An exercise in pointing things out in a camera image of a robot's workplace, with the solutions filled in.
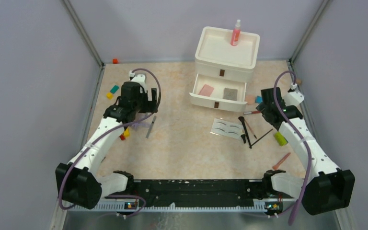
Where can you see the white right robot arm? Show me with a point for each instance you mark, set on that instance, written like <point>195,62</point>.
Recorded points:
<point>327,187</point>

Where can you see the clear purple plastic bag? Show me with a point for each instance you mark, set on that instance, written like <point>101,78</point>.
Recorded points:
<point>138,123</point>

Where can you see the thin brown brush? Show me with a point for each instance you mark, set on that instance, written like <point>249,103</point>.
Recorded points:
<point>251,130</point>

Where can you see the thin black eyeliner brush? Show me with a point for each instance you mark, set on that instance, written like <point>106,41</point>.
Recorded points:
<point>260,138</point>

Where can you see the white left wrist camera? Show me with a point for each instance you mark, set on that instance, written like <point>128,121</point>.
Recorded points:
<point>139,78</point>

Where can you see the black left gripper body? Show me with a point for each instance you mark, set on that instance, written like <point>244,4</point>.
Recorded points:
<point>142,105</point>

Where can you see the pink spray bottle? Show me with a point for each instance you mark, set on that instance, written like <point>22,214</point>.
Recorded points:
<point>236,33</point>

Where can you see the eyebrow stencil sheet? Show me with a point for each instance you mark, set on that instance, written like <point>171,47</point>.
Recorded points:
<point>228,129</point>

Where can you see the teal toy block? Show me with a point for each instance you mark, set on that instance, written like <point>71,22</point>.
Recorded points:
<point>114,89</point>

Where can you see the grey eyeshadow palette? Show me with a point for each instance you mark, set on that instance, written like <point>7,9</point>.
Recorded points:
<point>230,94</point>

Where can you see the blue toy cube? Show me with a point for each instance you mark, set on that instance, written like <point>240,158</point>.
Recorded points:
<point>258,99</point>

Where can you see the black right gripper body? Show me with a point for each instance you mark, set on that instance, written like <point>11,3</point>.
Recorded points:
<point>264,113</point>

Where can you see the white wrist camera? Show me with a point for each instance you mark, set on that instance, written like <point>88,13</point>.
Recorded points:
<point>293,97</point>
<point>139,78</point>

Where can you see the red yellow toy block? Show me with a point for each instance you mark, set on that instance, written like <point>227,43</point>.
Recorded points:
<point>125,134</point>

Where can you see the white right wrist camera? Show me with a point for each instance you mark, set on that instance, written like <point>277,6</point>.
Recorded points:
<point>293,97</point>

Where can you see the black makeup brush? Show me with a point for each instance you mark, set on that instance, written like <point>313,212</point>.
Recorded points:
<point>242,120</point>

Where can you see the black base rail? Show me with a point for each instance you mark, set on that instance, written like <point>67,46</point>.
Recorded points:
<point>198,193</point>

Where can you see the pink rectangular sponge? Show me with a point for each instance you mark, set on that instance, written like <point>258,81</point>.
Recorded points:
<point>206,90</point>

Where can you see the round peach makeup puff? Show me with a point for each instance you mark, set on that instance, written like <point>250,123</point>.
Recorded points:
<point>250,99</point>

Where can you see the white drawer organizer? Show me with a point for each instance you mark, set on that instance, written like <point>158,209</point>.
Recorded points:
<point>221,65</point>

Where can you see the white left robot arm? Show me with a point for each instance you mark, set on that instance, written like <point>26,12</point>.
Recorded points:
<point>77,182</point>

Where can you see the coral pink pencil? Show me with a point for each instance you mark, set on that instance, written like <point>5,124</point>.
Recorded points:
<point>278,164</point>

